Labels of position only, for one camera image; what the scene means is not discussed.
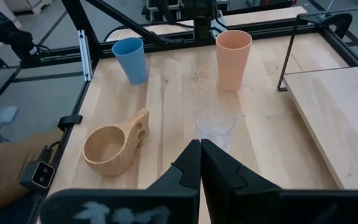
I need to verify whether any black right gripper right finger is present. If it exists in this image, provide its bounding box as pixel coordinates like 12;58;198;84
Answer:
200;138;358;224

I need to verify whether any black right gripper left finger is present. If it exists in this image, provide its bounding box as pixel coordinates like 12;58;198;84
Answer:
40;139;203;224

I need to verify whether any wooden kuksa cup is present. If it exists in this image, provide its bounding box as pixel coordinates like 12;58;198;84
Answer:
81;108;150;177

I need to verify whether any clear glass mug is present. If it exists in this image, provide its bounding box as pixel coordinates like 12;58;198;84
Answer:
193;107;237;154

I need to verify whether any tall orange plastic cup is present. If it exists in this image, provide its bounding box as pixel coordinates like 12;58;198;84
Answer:
215;29;254;93

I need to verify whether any blue plastic cup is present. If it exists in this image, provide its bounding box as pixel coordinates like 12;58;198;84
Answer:
111;37;149;85

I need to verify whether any person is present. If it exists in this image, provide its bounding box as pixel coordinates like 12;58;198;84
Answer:
0;128;64;218

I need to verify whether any black frame clip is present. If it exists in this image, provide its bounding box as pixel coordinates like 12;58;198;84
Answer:
57;114;84;133

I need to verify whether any black depth camera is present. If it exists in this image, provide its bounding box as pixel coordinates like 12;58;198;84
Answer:
19;159;57;192

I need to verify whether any black camera cable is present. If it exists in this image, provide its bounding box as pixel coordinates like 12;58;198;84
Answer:
42;141;62;162

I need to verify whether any black aluminium table frame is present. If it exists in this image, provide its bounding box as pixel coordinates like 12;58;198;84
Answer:
26;0;358;224

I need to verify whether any silver aluminium bracket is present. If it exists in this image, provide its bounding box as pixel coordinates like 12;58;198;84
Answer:
77;29;93;83

